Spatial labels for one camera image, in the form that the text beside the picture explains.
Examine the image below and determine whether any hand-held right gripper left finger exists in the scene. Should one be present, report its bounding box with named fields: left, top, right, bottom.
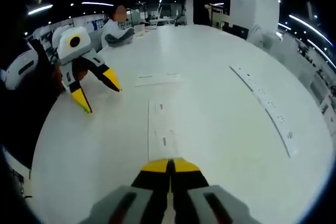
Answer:
left=78, top=158, right=174, bottom=224

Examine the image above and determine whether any white socket holder cover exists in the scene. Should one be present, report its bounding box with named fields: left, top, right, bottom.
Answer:
left=147, top=98, right=183, bottom=163

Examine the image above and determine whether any small white box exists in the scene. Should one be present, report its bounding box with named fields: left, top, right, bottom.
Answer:
left=133, top=23, right=146, bottom=36

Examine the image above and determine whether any person's dark clothing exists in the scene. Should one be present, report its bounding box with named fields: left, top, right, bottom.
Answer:
left=0, top=37, right=64, bottom=169

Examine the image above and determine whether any white worn device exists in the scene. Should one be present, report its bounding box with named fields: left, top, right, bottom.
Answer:
left=0, top=48, right=39, bottom=90

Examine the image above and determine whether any large white pillar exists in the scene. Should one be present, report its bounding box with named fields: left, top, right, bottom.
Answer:
left=229, top=0, right=280, bottom=48

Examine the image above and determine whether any long white slotted strip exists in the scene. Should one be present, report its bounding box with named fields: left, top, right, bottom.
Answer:
left=229, top=65, right=264, bottom=102
left=258, top=95, right=300, bottom=158

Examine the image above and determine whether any black monitor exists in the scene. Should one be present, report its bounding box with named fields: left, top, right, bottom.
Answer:
left=223, top=22, right=250, bottom=41

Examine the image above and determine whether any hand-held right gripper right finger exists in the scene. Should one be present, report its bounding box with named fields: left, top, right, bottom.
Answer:
left=169, top=157, right=263, bottom=224

